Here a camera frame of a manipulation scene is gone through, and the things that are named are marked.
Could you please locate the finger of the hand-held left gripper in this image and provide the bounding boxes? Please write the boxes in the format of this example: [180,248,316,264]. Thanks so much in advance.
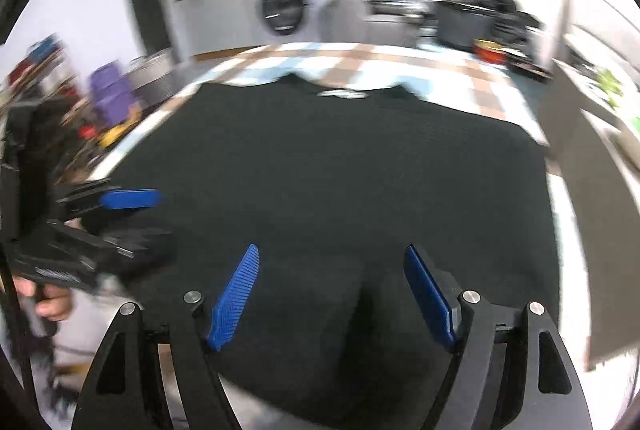
[99,229,174,261]
[55,186,164,214]

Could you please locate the grey sofa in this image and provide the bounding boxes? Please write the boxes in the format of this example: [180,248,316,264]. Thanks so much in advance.
[320,0,437,46]

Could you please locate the person's left hand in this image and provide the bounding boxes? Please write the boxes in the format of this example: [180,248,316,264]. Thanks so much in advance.
[19,281,77,337]

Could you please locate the shoe rack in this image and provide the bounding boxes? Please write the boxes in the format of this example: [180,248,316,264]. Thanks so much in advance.
[0,34,87,123]

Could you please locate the black jacket pile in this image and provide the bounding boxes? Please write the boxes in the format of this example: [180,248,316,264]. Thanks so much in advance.
[456,0,544,41]

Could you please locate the black knit sweater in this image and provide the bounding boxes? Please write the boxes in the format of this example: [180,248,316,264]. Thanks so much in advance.
[107,74,562,428]

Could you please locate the green toy figure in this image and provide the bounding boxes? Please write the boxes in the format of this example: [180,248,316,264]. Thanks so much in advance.
[596,68,627,106]

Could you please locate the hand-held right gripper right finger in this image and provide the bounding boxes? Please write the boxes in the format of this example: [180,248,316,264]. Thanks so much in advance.
[404,244,594,430]

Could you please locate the grey bedside cabinet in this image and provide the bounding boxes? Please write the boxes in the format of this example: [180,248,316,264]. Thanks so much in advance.
[549,0,640,373]

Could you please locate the checkered blanket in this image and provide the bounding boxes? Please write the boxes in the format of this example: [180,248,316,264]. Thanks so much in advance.
[90,41,593,366]

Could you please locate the white washing machine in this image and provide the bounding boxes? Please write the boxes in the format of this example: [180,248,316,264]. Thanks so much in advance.
[246,0,327,46]

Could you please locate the red bowl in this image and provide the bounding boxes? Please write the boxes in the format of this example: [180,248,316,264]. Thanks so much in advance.
[474,40,507,66]

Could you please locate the woven laundry basket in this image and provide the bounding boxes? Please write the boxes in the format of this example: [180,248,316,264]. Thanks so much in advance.
[127,50,177,106]

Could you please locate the yellow snack packet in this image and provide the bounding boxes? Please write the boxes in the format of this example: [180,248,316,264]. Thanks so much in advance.
[96,119,142,147]

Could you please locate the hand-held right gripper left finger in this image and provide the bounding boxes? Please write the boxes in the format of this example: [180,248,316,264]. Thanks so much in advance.
[71,244,260,430]

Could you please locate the purple bag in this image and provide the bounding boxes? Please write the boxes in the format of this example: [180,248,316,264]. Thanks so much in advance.
[89,62,142,121]

